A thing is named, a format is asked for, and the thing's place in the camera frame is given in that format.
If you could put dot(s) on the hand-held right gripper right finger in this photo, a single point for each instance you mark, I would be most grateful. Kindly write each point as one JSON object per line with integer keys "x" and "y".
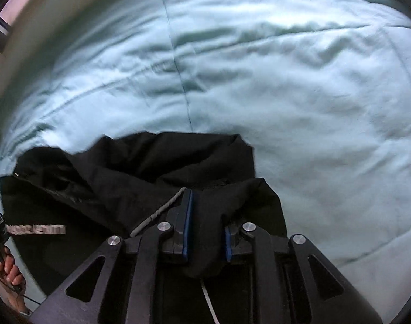
{"x": 228, "y": 244}

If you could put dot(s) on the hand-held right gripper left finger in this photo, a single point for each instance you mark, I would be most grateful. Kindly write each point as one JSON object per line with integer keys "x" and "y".
{"x": 188, "y": 226}

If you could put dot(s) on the black hooded jacket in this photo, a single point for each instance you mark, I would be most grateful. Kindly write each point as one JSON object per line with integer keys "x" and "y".
{"x": 124, "y": 182}

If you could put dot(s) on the person's left forearm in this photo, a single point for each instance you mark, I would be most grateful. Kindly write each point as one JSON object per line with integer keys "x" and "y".
{"x": 15, "y": 302}

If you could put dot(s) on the person's left hand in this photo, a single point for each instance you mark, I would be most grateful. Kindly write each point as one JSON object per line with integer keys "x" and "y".
{"x": 11, "y": 273}

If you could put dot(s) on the light teal quilted blanket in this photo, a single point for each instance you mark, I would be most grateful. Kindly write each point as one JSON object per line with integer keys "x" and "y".
{"x": 276, "y": 91}

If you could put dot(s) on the grey framed window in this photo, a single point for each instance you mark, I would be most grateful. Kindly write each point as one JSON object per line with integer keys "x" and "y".
{"x": 3, "y": 23}

